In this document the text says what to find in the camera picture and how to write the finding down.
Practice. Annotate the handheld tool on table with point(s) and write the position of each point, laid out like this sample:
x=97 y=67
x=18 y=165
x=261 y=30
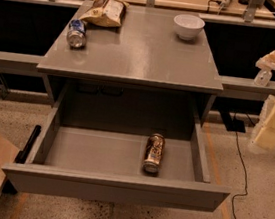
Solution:
x=223 y=4

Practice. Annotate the white bowl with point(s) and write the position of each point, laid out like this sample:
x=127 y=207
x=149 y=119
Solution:
x=188 y=26

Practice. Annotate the yellow chip bag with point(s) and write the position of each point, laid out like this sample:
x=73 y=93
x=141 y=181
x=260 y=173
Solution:
x=106 y=13

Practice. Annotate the orange soda can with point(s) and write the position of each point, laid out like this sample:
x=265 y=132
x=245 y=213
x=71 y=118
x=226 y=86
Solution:
x=153 y=153

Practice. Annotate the blue silver can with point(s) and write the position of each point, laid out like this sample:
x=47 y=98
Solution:
x=76 y=35

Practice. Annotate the grey metal rail frame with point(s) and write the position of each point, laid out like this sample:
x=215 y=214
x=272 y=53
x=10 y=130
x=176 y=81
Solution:
x=13 y=58

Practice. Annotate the grey cabinet counter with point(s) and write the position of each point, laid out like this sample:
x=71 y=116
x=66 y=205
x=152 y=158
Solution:
x=145 y=50

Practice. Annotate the grey open drawer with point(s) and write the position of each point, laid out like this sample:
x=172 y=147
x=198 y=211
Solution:
x=92 y=147

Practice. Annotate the clear sanitizer bottle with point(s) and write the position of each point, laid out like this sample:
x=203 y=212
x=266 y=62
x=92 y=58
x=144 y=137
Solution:
x=263 y=77

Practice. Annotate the black drawer rail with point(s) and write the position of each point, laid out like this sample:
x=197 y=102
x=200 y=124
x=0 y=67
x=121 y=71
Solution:
x=22 y=155

